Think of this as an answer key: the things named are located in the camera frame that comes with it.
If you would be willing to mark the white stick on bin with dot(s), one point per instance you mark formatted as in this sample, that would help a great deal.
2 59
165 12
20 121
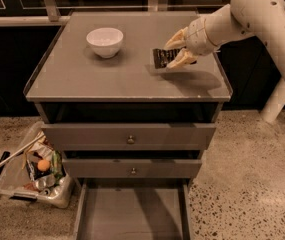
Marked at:
21 150

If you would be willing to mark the orange ball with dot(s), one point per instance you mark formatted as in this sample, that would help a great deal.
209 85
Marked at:
43 165

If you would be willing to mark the grey drawer cabinet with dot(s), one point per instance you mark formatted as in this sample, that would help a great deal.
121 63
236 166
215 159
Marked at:
74 85

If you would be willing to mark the black rxbar chocolate wrapper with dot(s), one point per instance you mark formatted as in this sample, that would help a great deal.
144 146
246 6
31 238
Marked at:
163 57

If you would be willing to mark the grey drawer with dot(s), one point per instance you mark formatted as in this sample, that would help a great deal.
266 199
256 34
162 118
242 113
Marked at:
129 136
132 164
133 209

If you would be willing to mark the white diagonal pole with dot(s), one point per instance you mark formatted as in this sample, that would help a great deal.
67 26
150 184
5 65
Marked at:
275 103

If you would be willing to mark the silver can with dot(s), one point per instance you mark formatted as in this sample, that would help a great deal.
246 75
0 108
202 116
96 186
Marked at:
45 182

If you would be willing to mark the bottom grey drawer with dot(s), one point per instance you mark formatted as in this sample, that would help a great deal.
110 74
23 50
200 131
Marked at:
133 209

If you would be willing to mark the white ceramic bowl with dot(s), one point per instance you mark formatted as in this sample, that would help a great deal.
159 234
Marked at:
105 42

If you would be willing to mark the top grey drawer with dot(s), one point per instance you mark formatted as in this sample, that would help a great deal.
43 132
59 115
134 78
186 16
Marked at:
129 136

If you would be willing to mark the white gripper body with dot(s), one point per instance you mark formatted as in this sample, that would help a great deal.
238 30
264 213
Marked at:
198 37

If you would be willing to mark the green snack packet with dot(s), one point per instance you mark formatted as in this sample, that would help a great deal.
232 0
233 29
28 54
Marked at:
56 165

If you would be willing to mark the metal railing frame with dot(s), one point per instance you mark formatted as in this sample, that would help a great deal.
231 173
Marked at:
115 10

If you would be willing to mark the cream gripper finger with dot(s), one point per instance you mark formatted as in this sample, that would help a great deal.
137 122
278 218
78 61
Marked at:
184 57
178 40

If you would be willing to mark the middle grey drawer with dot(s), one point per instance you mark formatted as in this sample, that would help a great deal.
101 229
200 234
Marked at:
132 164

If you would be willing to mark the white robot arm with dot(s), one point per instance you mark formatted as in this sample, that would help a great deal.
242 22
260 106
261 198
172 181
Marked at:
238 20

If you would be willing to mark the clear plastic bin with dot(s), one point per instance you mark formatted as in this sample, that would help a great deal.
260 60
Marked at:
19 174

